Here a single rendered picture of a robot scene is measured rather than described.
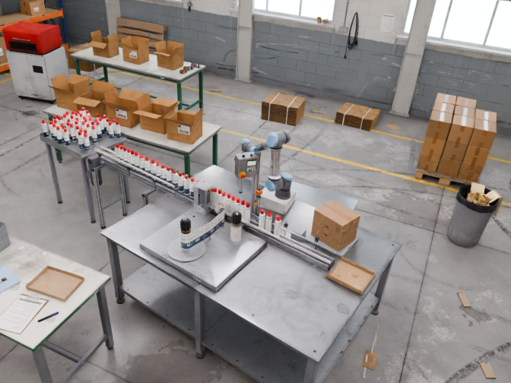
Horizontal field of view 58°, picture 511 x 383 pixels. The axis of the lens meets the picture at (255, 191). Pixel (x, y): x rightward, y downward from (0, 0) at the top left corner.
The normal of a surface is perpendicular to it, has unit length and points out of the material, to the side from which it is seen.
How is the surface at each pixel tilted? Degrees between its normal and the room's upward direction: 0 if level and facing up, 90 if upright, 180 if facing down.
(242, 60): 90
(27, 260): 0
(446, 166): 90
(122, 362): 0
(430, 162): 90
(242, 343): 1
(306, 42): 90
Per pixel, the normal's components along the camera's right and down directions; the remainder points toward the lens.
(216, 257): 0.05, -0.84
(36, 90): -0.23, 0.52
